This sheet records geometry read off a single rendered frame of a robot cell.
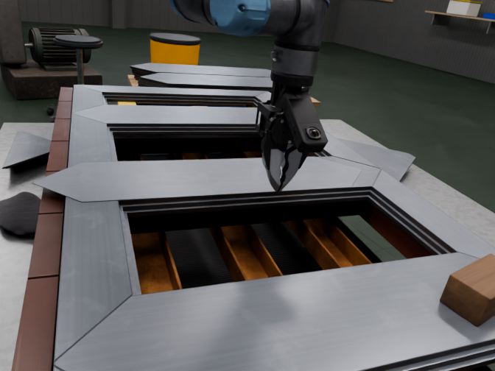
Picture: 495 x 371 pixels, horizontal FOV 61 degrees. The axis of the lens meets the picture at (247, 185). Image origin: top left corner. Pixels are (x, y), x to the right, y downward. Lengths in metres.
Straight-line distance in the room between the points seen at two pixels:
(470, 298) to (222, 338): 0.34
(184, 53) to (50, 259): 3.30
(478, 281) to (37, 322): 0.58
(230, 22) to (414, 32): 10.65
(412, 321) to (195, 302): 0.29
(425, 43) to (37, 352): 10.71
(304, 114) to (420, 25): 10.48
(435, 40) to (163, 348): 10.50
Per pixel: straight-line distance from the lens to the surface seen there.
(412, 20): 11.27
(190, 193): 0.84
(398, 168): 1.32
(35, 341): 0.58
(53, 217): 0.80
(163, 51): 3.89
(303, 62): 0.69
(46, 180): 0.89
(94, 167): 0.94
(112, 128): 1.21
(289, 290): 0.62
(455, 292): 0.67
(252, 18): 0.60
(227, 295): 0.59
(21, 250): 0.99
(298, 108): 0.68
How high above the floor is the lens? 1.23
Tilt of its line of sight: 26 degrees down
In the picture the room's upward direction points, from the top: 7 degrees clockwise
